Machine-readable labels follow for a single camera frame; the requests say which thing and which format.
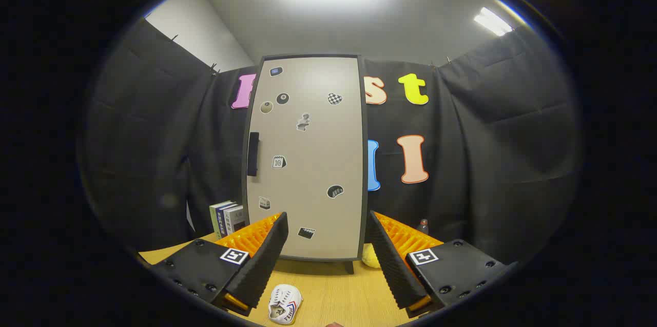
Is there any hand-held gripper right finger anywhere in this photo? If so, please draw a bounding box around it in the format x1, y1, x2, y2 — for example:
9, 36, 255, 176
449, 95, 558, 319
365, 210, 509, 318

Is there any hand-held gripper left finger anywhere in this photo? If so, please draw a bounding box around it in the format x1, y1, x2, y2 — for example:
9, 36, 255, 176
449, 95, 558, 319
149, 211, 289, 317

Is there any white sneaker shoe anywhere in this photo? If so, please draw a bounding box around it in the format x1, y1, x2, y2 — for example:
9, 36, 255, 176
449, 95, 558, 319
268, 284, 303, 325

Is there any dark grey shoe cabinet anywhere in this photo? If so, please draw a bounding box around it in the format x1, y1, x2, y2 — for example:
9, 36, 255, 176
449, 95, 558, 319
241, 53, 369, 274

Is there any beige shoe cabinet door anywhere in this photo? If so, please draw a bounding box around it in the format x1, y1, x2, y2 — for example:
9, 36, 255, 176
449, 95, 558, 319
245, 56, 365, 261

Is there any yellow plush toy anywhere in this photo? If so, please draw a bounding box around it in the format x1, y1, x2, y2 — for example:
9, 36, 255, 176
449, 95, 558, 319
361, 243, 381, 268

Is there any dark blue spine book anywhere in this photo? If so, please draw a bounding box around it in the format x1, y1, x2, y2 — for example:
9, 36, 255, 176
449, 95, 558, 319
216, 204, 238, 238

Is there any green spine book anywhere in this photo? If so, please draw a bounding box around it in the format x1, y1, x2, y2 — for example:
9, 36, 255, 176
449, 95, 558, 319
209, 201, 231, 239

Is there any black backdrop cloth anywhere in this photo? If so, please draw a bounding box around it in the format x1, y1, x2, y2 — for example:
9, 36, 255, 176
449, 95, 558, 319
85, 19, 583, 266

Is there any small ceiling light panel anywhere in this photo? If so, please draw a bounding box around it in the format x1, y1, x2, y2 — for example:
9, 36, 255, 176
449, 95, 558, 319
473, 7, 514, 37

